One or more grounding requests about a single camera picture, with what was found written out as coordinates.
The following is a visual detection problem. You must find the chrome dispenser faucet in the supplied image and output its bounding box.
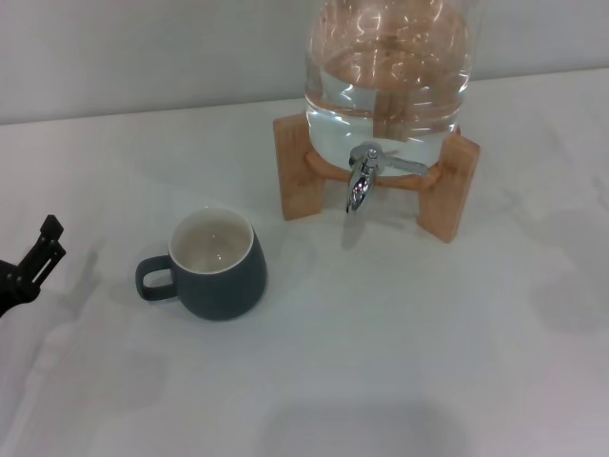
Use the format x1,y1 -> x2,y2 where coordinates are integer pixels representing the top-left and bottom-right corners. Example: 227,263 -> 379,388
344,141 -> 429,215

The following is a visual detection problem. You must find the wooden dispenser stand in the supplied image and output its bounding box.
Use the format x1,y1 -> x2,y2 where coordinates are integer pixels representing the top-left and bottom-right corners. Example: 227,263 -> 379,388
273,111 -> 481,245

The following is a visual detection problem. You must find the glass water dispenser jar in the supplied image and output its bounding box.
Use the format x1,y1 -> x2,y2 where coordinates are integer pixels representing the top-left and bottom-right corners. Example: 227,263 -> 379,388
303,0 -> 475,178

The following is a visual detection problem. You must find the dark teal ceramic cup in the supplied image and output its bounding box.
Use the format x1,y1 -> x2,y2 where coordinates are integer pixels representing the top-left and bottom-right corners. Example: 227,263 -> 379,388
135,206 -> 267,322

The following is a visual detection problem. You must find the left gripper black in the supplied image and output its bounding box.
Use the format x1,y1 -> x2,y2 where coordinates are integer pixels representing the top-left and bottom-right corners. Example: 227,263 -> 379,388
0,214 -> 67,320

